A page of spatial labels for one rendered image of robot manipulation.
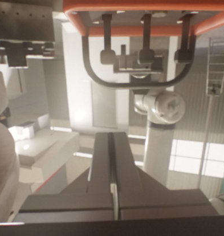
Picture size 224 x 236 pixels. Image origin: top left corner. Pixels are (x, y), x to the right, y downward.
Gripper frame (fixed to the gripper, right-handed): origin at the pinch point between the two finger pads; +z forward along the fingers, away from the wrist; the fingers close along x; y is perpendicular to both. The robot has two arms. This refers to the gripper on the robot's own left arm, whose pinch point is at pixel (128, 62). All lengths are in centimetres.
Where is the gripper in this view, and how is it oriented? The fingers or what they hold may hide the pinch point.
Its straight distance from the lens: 37.3
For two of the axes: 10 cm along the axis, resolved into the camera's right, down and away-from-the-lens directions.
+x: 9.4, 0.8, -3.4
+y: -0.2, -9.6, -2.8
